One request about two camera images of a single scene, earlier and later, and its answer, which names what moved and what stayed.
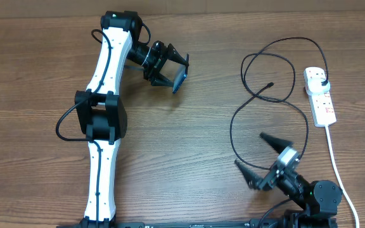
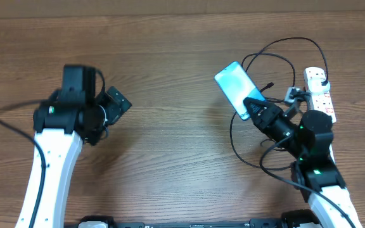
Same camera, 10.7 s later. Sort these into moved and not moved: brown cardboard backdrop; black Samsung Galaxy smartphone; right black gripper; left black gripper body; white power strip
Moved: right black gripper; left black gripper body; black Samsung Galaxy smartphone
Not moved: white power strip; brown cardboard backdrop
